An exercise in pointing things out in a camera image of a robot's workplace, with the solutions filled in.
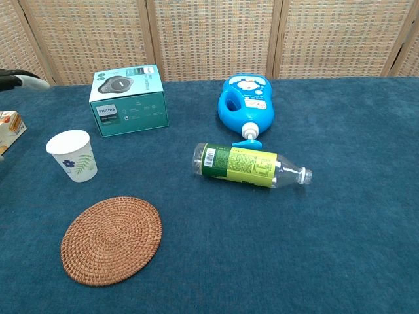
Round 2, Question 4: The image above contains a white paper cup with flower print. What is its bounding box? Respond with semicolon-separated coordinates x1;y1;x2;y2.
45;130;98;183

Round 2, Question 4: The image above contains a round brown woven coaster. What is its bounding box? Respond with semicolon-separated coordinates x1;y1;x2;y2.
60;196;163;287

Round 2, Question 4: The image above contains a clear plastic bottle green label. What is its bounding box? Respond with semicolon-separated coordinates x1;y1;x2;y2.
191;142;313;190

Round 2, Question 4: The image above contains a blue pump detergent bottle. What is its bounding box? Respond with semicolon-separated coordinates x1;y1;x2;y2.
217;74;276;152

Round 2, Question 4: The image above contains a teal Philips speaker box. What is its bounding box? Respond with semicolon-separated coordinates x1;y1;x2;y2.
88;63;170;138

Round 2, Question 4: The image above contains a wicker folding screen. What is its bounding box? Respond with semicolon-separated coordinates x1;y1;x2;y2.
0;0;419;86

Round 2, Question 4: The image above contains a blue table cloth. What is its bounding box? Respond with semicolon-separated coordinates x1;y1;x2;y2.
0;77;419;314

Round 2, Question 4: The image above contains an orange snack box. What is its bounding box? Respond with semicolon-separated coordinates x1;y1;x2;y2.
0;110;27;156

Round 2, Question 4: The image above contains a black and white curved object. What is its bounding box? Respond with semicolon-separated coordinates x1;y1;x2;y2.
0;68;51;92

